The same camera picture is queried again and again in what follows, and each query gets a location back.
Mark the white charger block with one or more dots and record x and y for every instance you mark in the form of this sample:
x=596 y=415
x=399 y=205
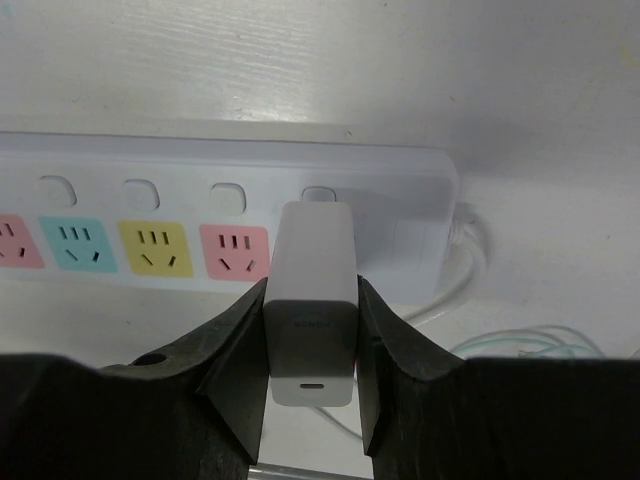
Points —
x=311 y=306

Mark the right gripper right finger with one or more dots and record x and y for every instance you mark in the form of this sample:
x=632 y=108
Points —
x=428 y=414

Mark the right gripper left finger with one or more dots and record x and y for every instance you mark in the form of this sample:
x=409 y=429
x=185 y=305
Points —
x=191 y=409

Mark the white colourful power strip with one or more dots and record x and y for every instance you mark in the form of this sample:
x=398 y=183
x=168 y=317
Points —
x=202 y=215

